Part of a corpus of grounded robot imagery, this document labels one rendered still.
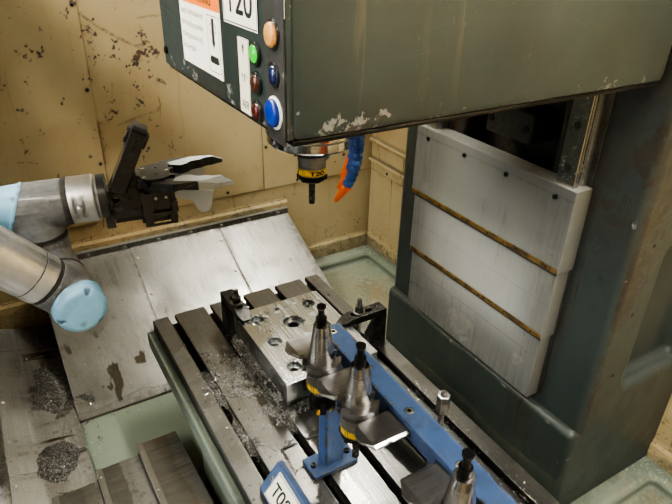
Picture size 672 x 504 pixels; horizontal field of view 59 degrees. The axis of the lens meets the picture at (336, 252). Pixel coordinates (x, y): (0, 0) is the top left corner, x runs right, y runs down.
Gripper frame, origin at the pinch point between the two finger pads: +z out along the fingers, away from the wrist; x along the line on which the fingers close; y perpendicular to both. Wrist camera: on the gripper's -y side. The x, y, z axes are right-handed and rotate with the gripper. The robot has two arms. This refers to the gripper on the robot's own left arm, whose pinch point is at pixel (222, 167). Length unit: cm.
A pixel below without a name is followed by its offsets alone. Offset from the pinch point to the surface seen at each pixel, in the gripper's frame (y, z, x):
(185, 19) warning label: -24.2, -3.4, 5.0
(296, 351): 26.2, 6.0, 19.5
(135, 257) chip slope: 63, -21, -91
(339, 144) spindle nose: -4.0, 18.2, 7.5
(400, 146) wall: 39, 79, -96
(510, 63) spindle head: -20.1, 33.2, 29.9
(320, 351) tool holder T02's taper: 22.6, 8.5, 25.1
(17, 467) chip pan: 78, -54, -24
